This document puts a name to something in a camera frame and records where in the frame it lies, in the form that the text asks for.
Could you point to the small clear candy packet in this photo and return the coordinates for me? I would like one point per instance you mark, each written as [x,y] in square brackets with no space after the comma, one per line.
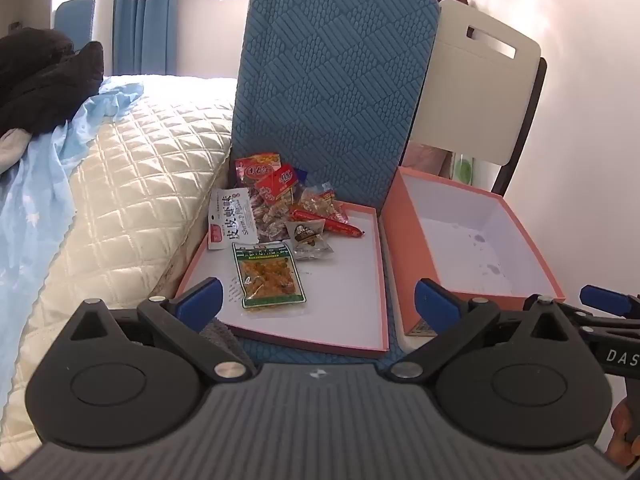
[307,240]

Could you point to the blue snack packet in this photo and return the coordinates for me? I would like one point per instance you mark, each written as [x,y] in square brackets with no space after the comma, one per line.
[301,176]

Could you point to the red header clear snack packet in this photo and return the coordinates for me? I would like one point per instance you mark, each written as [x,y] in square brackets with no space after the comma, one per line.
[277,185]

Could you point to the blue textured cushion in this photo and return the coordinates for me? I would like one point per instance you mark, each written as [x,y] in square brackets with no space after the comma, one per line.
[330,85]

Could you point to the red packet of brown strips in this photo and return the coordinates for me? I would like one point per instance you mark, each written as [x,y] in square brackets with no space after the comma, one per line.
[257,166]

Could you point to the white shrimp snack packet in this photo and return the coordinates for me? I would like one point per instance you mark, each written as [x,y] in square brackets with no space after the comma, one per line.
[232,222]

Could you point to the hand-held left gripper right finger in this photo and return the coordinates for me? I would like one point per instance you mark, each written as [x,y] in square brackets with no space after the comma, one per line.
[435,302]

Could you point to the pink pillow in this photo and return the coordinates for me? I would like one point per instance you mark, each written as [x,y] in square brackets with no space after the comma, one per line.
[425,160]

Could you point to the clear packet with red label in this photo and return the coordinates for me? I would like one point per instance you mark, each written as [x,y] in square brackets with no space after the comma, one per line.
[320,204]

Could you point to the grey cloth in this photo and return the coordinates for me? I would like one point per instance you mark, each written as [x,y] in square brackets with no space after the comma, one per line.
[220,337]

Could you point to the white chair back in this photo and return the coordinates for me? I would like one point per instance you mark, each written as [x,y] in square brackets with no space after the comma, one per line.
[480,95]

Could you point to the green snack packet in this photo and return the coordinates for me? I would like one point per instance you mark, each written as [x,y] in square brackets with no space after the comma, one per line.
[267,272]

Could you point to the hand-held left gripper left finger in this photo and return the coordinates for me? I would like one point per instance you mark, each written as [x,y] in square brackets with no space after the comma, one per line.
[202,300]

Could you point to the green and white bottle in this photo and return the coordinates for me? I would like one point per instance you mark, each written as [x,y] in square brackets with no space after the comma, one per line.
[462,169]

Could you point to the person's right hand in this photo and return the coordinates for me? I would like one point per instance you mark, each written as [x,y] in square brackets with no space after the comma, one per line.
[625,435]

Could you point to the pink box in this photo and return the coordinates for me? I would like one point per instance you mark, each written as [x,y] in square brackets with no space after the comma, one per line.
[470,250]

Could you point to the pink box lid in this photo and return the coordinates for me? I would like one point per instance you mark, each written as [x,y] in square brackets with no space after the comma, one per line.
[340,285]

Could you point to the light blue sheet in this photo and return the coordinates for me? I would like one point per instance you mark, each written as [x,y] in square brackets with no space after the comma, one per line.
[45,200]

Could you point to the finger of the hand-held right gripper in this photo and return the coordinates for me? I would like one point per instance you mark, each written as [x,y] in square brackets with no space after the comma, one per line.
[605,299]

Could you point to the small blue headboard pad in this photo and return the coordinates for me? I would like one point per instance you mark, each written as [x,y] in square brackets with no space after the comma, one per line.
[75,22]

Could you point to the blue curtain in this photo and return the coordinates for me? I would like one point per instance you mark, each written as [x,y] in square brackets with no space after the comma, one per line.
[145,35]

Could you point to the red sausage stick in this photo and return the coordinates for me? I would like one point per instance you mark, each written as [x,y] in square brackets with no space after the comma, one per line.
[330,224]

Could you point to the cream quilted bedspread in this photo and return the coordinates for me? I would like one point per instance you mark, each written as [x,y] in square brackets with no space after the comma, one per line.
[140,170]

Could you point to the black jacket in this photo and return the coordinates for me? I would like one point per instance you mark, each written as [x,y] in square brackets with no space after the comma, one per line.
[45,80]

